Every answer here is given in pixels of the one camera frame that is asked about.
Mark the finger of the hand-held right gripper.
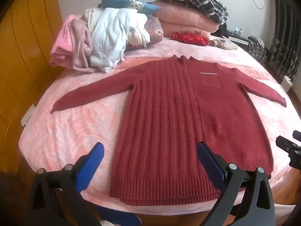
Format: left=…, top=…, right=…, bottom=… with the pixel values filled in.
left=276, top=131, right=301, bottom=169

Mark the pink floral bed blanket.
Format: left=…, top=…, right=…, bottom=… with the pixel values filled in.
left=19, top=36, right=301, bottom=217

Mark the beige cloth item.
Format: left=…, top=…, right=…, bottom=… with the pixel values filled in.
left=210, top=38, right=239, bottom=51

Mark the dark patterned curtain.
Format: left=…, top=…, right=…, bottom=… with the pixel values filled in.
left=268, top=0, right=301, bottom=85

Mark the white ribbed garment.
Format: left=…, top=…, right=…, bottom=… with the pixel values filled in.
left=85, top=8, right=147, bottom=73

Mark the pink folded cloth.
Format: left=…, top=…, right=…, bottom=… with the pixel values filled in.
left=49, top=15, right=76, bottom=67

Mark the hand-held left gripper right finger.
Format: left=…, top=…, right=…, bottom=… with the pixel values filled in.
left=197, top=141, right=276, bottom=226

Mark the pink folded fleece blanket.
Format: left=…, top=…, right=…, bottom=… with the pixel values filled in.
left=150, top=1, right=224, bottom=39

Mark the red sequined pouch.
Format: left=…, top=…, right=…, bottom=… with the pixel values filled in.
left=172, top=32, right=210, bottom=47

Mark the white card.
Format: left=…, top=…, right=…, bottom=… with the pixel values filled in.
left=21, top=105, right=36, bottom=127

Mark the purple patterned cushion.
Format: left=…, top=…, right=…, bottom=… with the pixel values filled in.
left=127, top=16, right=165, bottom=50

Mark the grey plaid cloth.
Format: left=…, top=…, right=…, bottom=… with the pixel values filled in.
left=248, top=36, right=268, bottom=62

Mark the blue pillow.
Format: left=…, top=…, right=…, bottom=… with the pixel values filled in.
left=101, top=0, right=163, bottom=15

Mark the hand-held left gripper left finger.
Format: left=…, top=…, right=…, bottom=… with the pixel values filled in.
left=28, top=142, right=105, bottom=226

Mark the cream zippered garment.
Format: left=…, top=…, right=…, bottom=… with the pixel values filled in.
left=127, top=27, right=151, bottom=50

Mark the white box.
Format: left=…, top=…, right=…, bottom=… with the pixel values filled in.
left=281, top=75, right=293, bottom=91

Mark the dark red knit sweater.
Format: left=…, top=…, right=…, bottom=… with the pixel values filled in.
left=51, top=55, right=287, bottom=206

